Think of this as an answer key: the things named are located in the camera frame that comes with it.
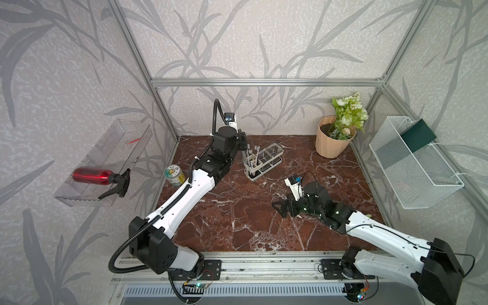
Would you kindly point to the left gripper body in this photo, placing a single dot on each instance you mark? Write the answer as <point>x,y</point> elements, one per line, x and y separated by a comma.
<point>238,145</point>

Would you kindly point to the peach ribbed flower pot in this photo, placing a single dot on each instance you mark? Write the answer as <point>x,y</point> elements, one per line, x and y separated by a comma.
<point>329,147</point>

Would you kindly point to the white wire mesh basket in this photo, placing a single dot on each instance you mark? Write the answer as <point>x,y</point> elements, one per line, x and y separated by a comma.
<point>419,179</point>

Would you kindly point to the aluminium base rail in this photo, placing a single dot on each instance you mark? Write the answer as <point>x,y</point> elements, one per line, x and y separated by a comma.
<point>301,267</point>

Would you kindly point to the green white artificial flowers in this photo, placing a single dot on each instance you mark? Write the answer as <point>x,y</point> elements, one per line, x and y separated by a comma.
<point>349,118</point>

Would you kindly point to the green yellow label jar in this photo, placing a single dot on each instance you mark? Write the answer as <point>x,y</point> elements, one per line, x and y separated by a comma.
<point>175,175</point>

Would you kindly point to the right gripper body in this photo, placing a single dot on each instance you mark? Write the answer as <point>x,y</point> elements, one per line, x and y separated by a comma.
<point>301,207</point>

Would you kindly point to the red spray bottle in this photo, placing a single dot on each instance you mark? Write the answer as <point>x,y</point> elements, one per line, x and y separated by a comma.
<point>104,178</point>

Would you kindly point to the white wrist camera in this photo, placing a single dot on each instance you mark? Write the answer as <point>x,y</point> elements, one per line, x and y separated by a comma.
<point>230,119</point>
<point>295,184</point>

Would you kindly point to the dark green card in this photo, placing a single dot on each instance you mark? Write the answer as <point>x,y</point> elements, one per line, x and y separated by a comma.
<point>417,136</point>

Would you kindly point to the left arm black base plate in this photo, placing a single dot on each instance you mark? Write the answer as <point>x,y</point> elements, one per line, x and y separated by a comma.
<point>207,269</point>

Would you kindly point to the pink toothbrush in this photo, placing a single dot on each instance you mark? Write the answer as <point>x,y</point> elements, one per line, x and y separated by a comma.
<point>257,149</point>

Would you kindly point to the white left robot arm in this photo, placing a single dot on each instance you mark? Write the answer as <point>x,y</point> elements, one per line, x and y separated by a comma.
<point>150,244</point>

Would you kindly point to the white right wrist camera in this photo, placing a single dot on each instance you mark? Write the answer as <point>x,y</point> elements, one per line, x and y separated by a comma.
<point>295,184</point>

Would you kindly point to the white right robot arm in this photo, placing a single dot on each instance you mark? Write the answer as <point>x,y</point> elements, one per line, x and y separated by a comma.
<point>429,266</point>

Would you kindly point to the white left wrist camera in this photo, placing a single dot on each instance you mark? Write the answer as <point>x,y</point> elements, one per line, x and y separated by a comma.
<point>230,119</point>

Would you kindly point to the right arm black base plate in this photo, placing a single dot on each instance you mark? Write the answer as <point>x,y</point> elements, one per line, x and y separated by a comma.
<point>336,269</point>

